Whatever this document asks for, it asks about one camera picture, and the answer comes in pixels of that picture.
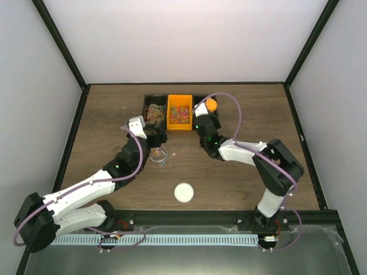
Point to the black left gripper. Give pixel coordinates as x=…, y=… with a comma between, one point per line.
x=162, y=136

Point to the clear plastic cup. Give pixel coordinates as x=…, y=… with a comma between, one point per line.
x=159, y=155

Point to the black bin with popsicle candies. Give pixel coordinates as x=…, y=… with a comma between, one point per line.
x=154, y=111

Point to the yellow bin with star candies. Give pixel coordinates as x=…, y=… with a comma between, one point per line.
x=179, y=112

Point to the black bin with lollipops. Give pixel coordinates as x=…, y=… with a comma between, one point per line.
x=197, y=99

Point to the orange plastic scoop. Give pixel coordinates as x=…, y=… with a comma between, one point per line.
x=211, y=104

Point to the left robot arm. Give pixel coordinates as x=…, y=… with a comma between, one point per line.
x=41, y=220

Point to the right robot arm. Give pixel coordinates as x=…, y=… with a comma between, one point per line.
x=278, y=168

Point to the white round lid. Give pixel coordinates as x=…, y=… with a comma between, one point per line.
x=184, y=192

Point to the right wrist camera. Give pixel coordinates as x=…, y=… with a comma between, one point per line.
x=200, y=110

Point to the black frame base bar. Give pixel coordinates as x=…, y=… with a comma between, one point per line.
x=244, y=220

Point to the light blue slotted rail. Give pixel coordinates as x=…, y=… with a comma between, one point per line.
x=250, y=240

